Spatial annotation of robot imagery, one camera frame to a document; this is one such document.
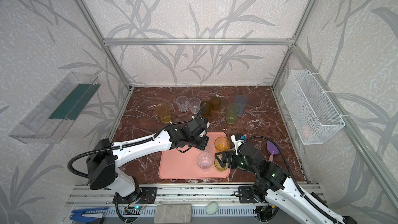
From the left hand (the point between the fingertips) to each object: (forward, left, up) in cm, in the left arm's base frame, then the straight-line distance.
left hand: (209, 139), depth 79 cm
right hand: (-7, -5, +2) cm, 9 cm away
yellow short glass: (+1, -7, -9) cm, 11 cm away
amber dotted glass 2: (+29, -4, -8) cm, 30 cm away
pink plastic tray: (-9, +8, -11) cm, 16 cm away
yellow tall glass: (+25, +31, -10) cm, 41 cm away
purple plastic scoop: (-1, -36, -11) cm, 38 cm away
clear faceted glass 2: (+31, +10, -11) cm, 35 cm away
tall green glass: (+27, -16, -12) cm, 33 cm away
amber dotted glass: (+27, +2, -11) cm, 29 cm away
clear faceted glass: (+32, +19, -11) cm, 39 cm away
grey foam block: (-31, +15, -9) cm, 35 cm away
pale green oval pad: (-28, -1, -10) cm, 30 cm away
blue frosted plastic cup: (+28, -20, -2) cm, 35 cm away
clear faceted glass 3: (-7, +3, -13) cm, 15 cm away
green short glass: (-11, -4, -7) cm, 14 cm away
